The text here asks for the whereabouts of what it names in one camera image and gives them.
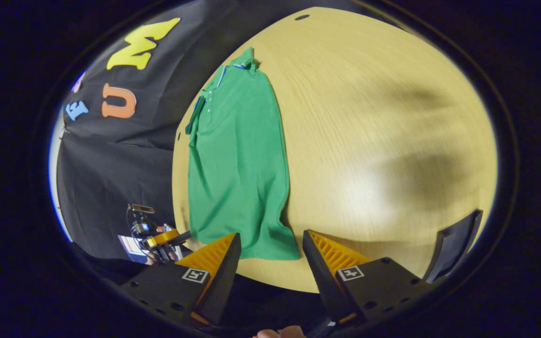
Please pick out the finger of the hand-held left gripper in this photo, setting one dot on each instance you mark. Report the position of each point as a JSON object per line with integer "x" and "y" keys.
{"x": 162, "y": 238}

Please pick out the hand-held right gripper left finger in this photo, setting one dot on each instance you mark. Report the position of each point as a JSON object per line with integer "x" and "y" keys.
{"x": 221, "y": 277}

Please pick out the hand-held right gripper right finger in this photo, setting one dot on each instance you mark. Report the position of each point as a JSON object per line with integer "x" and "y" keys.
{"x": 320, "y": 277}

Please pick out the green T-shirt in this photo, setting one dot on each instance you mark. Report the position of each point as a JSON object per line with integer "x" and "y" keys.
{"x": 237, "y": 164}

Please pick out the white printed banner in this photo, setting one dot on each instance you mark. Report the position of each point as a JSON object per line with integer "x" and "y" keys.
{"x": 132, "y": 246}

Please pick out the black backdrop cloth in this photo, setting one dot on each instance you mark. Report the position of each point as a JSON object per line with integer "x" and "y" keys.
{"x": 111, "y": 178}

